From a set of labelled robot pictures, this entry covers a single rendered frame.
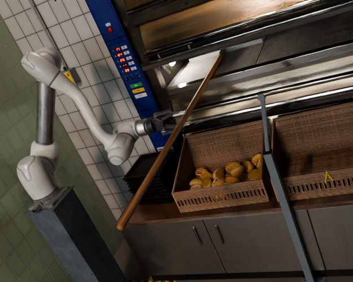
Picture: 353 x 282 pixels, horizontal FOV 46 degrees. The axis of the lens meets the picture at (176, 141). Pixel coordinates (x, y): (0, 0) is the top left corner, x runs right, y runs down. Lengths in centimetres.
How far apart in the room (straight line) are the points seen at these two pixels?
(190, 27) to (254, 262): 144
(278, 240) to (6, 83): 196
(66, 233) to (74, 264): 26
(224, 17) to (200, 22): 15
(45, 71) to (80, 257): 108
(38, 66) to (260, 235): 150
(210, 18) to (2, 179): 158
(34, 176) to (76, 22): 103
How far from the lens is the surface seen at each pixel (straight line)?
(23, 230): 286
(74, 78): 290
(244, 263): 266
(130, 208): 158
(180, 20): 252
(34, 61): 219
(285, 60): 246
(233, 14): 241
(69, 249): 256
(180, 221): 253
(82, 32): 280
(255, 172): 252
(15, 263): 282
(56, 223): 244
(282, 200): 220
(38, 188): 239
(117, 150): 210
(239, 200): 239
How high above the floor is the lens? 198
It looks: 24 degrees down
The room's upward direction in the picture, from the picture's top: 24 degrees counter-clockwise
